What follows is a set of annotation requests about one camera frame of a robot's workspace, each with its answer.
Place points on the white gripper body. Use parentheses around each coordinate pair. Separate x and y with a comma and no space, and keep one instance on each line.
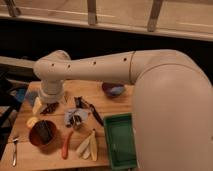
(51,92)

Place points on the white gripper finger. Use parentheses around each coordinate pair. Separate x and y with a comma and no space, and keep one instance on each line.
(37,106)

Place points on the black eraser block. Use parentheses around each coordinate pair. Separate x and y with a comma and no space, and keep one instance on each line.
(43,131)

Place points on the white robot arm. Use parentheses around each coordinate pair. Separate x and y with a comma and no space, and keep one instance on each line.
(172,108)

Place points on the green plastic tray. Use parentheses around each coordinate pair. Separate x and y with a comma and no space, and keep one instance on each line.
(120,141)

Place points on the blue grey sponge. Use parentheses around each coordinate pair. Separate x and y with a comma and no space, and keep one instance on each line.
(31,96)

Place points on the dark grape bunch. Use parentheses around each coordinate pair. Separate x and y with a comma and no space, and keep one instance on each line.
(50,108)

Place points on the yellow round fruit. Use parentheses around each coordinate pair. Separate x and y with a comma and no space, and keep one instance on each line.
(31,122)

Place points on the black chair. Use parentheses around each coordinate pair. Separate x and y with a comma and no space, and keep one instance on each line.
(9,101)

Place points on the orange red bowl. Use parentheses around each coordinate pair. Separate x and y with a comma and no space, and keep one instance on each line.
(35,139)

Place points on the metal spoon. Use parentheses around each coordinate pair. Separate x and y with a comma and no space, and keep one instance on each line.
(15,142)

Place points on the dark purple bowl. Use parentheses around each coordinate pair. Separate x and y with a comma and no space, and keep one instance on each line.
(112,90)

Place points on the black handled tool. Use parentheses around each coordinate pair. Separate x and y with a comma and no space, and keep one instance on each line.
(80,102)

